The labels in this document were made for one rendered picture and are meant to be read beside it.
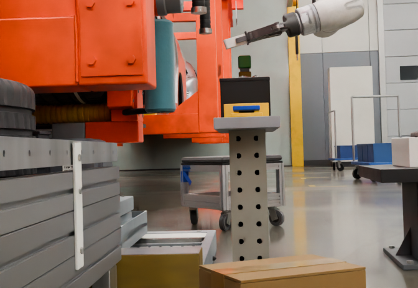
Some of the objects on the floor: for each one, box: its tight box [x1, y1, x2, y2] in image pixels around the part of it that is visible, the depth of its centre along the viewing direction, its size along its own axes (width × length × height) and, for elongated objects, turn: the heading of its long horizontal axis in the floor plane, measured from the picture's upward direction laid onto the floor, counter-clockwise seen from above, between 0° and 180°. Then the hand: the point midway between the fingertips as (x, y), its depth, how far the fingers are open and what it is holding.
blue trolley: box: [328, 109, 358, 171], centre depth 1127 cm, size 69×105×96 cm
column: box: [229, 129, 269, 262], centre depth 197 cm, size 10×10×42 cm
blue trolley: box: [351, 95, 401, 182], centre depth 771 cm, size 104×67×96 cm
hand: (235, 41), depth 218 cm, fingers closed
